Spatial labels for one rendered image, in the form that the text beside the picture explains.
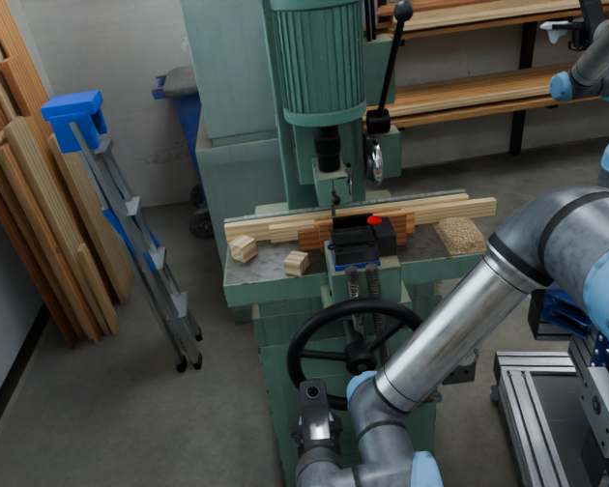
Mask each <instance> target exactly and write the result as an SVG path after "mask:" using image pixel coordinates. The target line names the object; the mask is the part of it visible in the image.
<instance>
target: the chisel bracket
mask: <svg viewBox="0 0 609 487"><path fill-rule="evenodd" d="M340 163H341V167H340V169H338V170H336V171H333V172H323V171H320V170H319V167H318V158H312V169H313V178H314V184H315V189H316V194H317V198H318V203H319V207H320V208H323V207H330V206H338V205H334V204H333V202H332V199H333V195H332V191H333V190H335V192H336V194H337V196H339V197H340V199H341V202H340V204H339V205H346V204H349V203H350V197H349V195H350V194H351V193H350V190H349V183H350V180H349V178H348V175H347V173H346V170H345V167H344V165H343V162H342V159H341V157H340Z"/></svg>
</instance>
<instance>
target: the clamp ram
mask: <svg viewBox="0 0 609 487"><path fill-rule="evenodd" d="M372 215H373V213H371V214H363V215H348V216H342V217H334V218H333V229H343V228H350V227H358V226H365V225H370V224H369V223H368V222H367V219H368V218H369V217H370V216H372Z"/></svg>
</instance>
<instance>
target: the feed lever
mask: <svg viewBox="0 0 609 487"><path fill-rule="evenodd" d="M413 13H414V7H413V5H412V4H411V3H410V2H409V1H406V0H402V1H399V2H398V3H397V4H396V5H395V6H394V9H393V15H394V18H395V19H396V20H397V23H396V27H395V32H394V36H393V41H392V45H391V53H390V58H389V62H388V66H387V71H386V75H385V80H384V84H383V89H382V93H381V98H380V101H379V106H378V109H373V110H367V112H366V127H367V132H368V134H370V135H373V134H381V133H388V132H389V131H390V129H391V119H390V113H389V110H388V109H387V108H385V103H386V99H387V95H388V91H389V88H390V84H391V80H392V72H393V68H394V64H395V60H396V56H397V52H398V48H399V45H400V40H401V36H402V32H403V28H404V24H405V22H406V21H408V20H410V19H411V17H412V16H413Z"/></svg>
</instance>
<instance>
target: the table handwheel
mask: <svg viewBox="0 0 609 487"><path fill-rule="evenodd" d="M362 313H375V314H382V315H387V316H391V317H393V318H395V319H397V321H396V322H394V323H393V324H392V325H391V326H390V327H389V328H388V329H387V330H386V331H384V332H383V333H382V334H381V335H380V336H378V337H377V338H376V339H375V340H373V341H372V342H371V343H369V342H367V341H365V340H364V336H363V334H361V333H360V332H358V331H355V330H354V327H353V320H348V321H343V325H344V329H345V334H346V339H347V343H348V345H347V346H346V347H345V349H344V353H342V352H325V351H315V350H306V349H304V347H305V344H306V343H307V341H308V340H309V338H310V337H311V336H312V335H313V334H314V333H315V332H316V331H318V330H319V329H320V328H322V327H323V326H325V325H326V324H328V323H330V322H332V321H334V320H337V319H339V318H342V317H346V316H350V315H354V314H362ZM422 322H423V320H422V319H421V317H420V316H418V315H417V314H416V313H415V312H414V311H412V310H411V309H409V308H408V307H406V306H404V305H402V304H399V303H397V302H394V301H388V300H383V299H373V298H361V299H352V300H348V301H341V302H338V303H335V304H332V305H330V306H328V307H326V308H324V309H322V310H320V311H318V312H317V313H315V314H314V315H312V316H311V317H310V318H309V319H307V320H306V321H305V322H304V323H303V324H302V325H301V326H300V328H299V329H298V330H297V331H296V333H295V334H294V336H293V338H292V340H291V342H290V345H289V348H288V351H287V358H286V363H287V370H288V374H289V377H290V379H291V381H292V383H293V385H294V386H295V388H296V389H297V390H299V385H300V383H301V382H303V381H307V378H306V377H305V375H304V373H303V370H302V367H301V358H319V359H329V360H337V361H345V363H346V368H347V371H348V372H349V373H350V374H352V375H354V376H359V375H361V374H362V372H365V371H374V370H375V368H376V366H377V360H376V357H375V354H374V352H375V351H376V350H377V349H379V348H380V347H381V346H382V345H383V344H384V343H385V342H386V341H387V340H388V339H389V338H391V337H392V336H393V335H394V334H395V333H397V332H398V331H399V330H400V329H402V328H403V327H404V326H405V325H407V326H408V327H409V328H410V329H411V330H412V331H413V332H414V331H415V330H416V329H417V328H418V327H419V326H420V324H421V323H422ZM327 398H328V401H329V405H330V409H333V410H338V411H346V412H349V411H348V399H347V397H341V396H335V395H331V394H328V393H327Z"/></svg>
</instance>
